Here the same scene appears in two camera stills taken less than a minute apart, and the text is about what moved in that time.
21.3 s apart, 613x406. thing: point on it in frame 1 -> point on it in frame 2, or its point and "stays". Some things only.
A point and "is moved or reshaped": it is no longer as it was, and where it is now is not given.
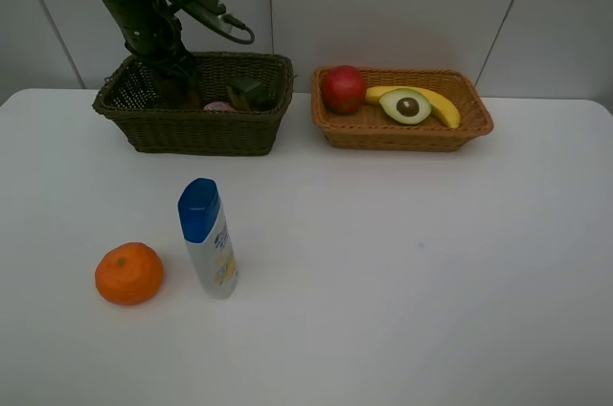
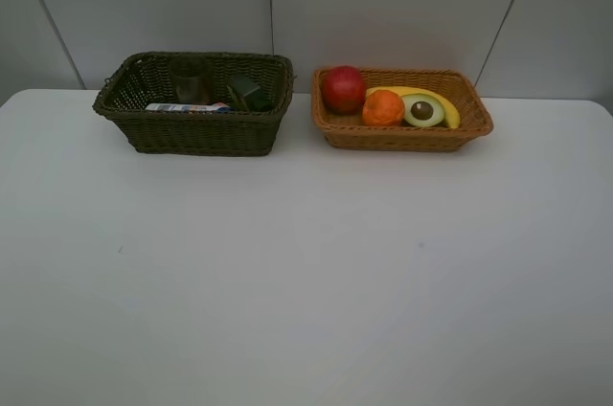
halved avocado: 405,105 is moved or reshaped
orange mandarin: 129,273 -> 383,108
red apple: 344,90 stays
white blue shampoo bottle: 208,236 -> 218,107
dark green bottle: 250,94 stays
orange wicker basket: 369,128 stays
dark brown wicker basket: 127,96 stays
